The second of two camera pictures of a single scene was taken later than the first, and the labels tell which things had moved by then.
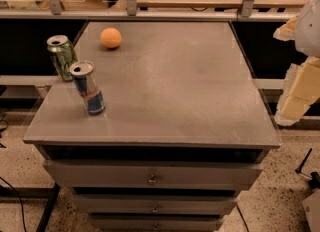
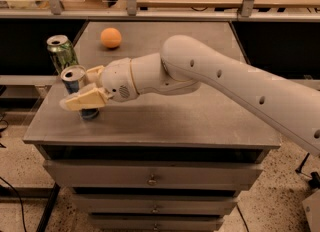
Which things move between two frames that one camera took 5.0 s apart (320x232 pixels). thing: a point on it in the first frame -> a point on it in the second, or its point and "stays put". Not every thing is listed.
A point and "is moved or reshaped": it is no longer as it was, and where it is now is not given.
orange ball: [111, 37] stays put
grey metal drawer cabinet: [184, 128] stays put
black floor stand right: [314, 180] stays put
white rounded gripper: [309, 31] -> [117, 78]
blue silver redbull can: [93, 94] is moved or reshaped
